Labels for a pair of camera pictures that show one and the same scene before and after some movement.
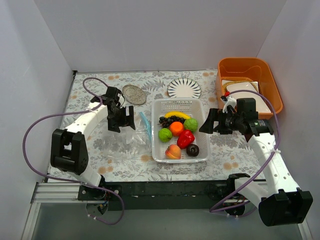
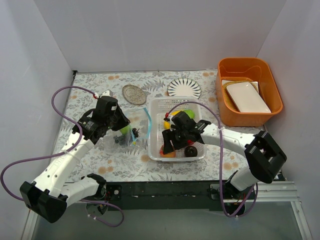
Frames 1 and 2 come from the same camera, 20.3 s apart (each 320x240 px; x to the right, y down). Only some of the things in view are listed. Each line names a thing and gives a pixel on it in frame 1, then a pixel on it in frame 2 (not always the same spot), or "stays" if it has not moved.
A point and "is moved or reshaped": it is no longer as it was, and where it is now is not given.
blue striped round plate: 184,87 stays
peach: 173,152 is moved or reshaped
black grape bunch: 166,121 is moved or reshaped
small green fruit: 165,135 is moved or reshaped
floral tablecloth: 90,146 stays
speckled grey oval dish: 134,94 stays
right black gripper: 220,121 → 173,137
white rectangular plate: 261,105 stays
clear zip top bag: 129,143 is moved or reshaped
